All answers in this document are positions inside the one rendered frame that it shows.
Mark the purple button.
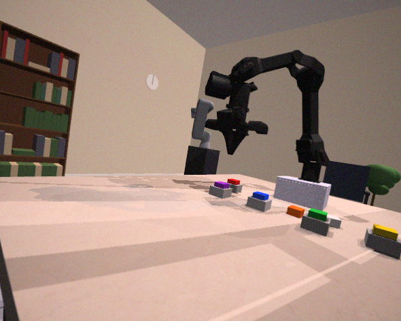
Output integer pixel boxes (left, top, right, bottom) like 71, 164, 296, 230
209, 182, 232, 199

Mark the red button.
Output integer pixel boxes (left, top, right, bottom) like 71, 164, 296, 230
225, 179, 243, 193

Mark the orange block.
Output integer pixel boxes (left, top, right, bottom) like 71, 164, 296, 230
287, 205, 304, 218

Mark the yellow button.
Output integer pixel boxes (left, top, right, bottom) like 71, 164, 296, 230
364, 224, 401, 258

